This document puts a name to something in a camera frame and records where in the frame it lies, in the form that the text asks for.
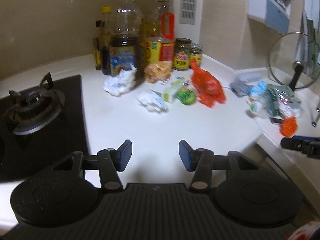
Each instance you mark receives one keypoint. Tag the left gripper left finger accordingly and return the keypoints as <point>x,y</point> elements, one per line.
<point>110,162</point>

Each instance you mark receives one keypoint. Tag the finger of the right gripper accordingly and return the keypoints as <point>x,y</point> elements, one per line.
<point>308,146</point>

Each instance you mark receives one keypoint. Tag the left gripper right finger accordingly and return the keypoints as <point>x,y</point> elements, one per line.
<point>200,161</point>

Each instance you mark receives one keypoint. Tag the orange net trash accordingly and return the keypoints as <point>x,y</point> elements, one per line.
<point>289,127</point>

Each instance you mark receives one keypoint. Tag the plastic trash pile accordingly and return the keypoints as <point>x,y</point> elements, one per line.
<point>271,101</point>

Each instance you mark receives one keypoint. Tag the green wrapper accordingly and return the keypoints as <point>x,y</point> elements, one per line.
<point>186,96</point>

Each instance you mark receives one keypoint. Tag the small white paper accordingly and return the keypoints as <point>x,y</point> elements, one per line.
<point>152,102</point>

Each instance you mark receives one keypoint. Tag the red plastic bag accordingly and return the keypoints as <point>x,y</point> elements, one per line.
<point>209,88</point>

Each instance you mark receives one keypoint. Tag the white green medicine box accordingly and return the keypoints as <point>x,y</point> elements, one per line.
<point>168,89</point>

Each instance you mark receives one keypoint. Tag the white paper wrapper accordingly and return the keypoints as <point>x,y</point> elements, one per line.
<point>121,83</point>

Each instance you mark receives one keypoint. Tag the black gas stove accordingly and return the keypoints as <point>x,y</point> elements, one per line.
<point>40,126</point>

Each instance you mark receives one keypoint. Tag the silver foil pouch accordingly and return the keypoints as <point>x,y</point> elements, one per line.
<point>240,86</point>

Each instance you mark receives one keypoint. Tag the glass pot lid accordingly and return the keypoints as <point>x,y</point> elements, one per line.
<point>293,60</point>

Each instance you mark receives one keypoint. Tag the orange crumpled snack bag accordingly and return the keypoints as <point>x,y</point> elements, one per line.
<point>160,70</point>

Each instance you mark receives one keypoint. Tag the large pickle jar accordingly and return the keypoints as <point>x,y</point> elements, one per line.
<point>182,53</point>

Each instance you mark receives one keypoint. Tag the small pickle jar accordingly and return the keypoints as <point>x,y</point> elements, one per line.
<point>196,53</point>

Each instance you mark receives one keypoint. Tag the blue label oil bottle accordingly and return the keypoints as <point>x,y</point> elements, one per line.
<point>126,43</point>

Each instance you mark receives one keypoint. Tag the dark soy sauce bottle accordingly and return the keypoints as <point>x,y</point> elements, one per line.
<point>96,45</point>

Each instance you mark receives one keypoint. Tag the yellow cap oil bottle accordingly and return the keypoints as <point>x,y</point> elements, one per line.
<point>105,35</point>

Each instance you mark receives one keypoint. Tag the blue white water heater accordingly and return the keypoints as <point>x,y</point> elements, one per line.
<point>275,14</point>

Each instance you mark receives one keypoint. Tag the red handle oil bottle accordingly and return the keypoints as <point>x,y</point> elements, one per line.
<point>160,33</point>

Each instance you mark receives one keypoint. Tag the white wall vent grille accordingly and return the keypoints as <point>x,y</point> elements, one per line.
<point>187,12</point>

